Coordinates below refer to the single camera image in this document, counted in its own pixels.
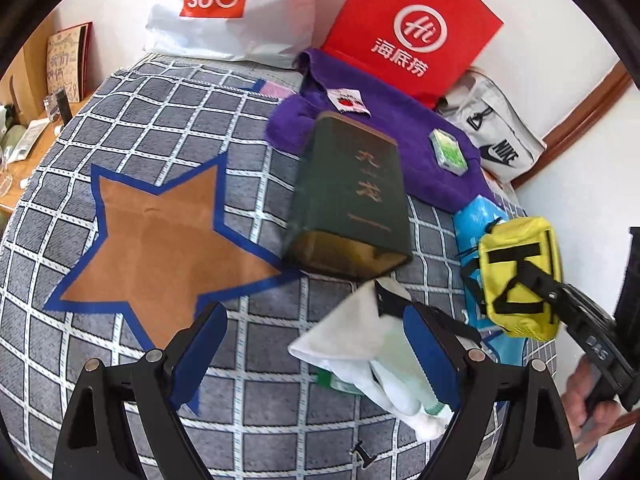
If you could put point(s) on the red paper shopping bag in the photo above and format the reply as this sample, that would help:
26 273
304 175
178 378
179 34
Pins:
420 47

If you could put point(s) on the brown paper star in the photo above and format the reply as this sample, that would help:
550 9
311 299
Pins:
163 253

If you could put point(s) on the green wet wipe pack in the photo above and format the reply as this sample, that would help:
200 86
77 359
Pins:
448 152

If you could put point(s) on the brown wooden door frame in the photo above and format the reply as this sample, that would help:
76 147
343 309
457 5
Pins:
584 116

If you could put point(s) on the white green sock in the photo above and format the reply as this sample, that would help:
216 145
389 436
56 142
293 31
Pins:
362 343

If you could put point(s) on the wooden nightstand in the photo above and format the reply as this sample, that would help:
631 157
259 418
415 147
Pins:
11 177

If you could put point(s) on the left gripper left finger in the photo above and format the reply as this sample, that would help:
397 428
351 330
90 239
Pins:
190 352

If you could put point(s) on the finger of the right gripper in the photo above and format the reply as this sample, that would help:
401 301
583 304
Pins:
581 315

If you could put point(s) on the grey Nike waist bag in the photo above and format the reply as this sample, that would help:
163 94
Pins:
477 106

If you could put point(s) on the purple towel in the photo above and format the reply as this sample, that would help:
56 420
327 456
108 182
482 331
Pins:
391 112

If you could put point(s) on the white tomato snack packet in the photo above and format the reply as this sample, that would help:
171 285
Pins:
347 101

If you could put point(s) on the grey checked cloth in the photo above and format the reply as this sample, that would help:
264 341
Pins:
82 398

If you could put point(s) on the white Miniso plastic bag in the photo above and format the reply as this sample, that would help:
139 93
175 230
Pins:
268 32

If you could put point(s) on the green sachet packet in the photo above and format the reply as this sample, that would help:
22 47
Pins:
328 380

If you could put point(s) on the dark green tea tin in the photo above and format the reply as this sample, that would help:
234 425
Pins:
349 213

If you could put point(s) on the blue tissue pack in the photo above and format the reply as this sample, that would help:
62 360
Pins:
471 223

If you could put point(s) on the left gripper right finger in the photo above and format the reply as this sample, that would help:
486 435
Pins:
433 338

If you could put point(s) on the yellow black pouch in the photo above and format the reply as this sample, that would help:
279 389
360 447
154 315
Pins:
499 271

